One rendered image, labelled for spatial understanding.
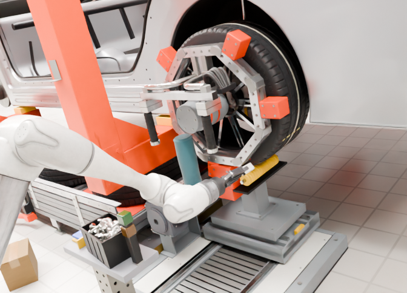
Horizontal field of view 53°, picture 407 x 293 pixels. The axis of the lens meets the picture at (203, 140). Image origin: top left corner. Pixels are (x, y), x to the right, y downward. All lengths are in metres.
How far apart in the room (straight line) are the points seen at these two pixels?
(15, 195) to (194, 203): 0.57
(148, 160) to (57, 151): 1.13
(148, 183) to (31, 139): 0.55
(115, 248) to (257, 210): 0.82
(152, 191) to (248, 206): 0.77
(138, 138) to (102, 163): 0.98
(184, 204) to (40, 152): 0.55
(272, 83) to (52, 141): 0.94
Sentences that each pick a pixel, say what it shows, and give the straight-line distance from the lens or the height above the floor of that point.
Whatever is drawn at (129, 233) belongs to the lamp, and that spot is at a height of 0.59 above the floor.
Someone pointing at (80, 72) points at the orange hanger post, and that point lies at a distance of 1.92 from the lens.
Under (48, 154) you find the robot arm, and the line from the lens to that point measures 1.09.
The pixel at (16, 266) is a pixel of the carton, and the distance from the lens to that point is 2.60.
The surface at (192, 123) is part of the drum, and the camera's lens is 1.71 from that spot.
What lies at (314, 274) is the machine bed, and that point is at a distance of 1.97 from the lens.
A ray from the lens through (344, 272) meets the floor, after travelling 2.11.
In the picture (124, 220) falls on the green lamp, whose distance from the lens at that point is 1.49.
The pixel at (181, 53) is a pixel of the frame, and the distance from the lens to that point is 1.84.
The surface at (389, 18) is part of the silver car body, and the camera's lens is 1.52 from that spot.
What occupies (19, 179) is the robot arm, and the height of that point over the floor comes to 0.95.
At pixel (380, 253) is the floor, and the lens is 2.22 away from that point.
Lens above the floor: 1.31
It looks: 19 degrees down
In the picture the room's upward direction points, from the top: 12 degrees counter-clockwise
